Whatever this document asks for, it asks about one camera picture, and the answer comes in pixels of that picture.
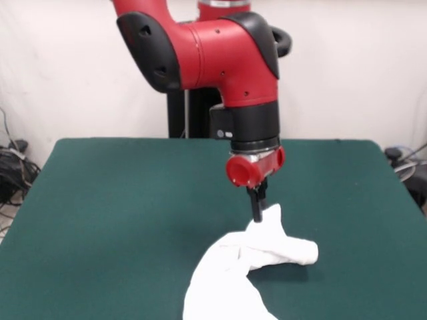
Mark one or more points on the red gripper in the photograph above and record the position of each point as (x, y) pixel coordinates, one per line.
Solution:
(253, 170)

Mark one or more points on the white towel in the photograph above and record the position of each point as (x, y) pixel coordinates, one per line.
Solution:
(233, 260)

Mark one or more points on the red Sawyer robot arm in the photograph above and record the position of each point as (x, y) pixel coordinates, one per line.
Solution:
(227, 60)

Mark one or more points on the dark green table cloth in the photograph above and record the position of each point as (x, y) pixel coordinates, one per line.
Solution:
(100, 233)

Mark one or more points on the black power adapter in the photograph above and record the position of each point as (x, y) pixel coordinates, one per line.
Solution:
(20, 145)

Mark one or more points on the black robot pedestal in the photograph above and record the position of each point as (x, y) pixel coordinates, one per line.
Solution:
(197, 113)

